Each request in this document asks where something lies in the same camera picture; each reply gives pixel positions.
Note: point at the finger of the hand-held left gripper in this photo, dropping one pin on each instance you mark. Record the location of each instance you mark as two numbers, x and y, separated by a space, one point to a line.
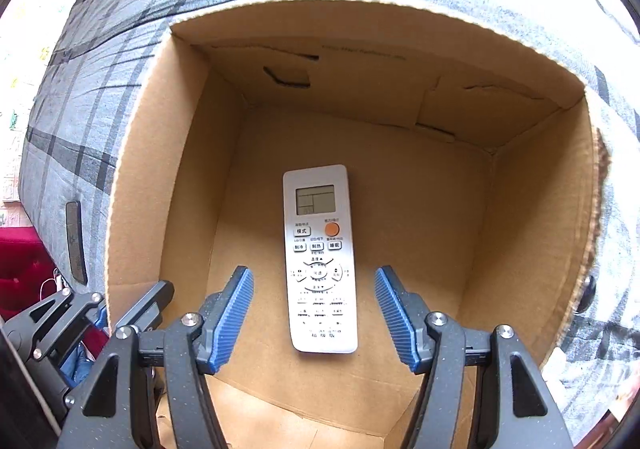
150 304
80 304

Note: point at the black cup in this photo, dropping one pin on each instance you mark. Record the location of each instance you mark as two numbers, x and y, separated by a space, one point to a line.
590 291

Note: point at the brown cardboard box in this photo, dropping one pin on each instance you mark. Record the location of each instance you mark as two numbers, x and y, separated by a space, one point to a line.
425 209

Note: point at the blue denim cloth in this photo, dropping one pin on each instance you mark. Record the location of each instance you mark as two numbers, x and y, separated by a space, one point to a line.
75 369

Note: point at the dark flat strip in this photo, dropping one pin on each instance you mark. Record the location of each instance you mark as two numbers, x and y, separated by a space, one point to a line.
76 244

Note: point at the grey plaid bed sheet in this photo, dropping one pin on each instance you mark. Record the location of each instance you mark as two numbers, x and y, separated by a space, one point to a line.
125 54

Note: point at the white remote control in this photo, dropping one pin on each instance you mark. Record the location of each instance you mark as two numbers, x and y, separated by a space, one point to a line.
320 259

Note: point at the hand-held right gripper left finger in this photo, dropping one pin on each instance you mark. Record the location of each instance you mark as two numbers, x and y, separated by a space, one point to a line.
230 316

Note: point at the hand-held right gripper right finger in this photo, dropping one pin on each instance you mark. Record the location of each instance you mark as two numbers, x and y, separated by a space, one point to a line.
395 316

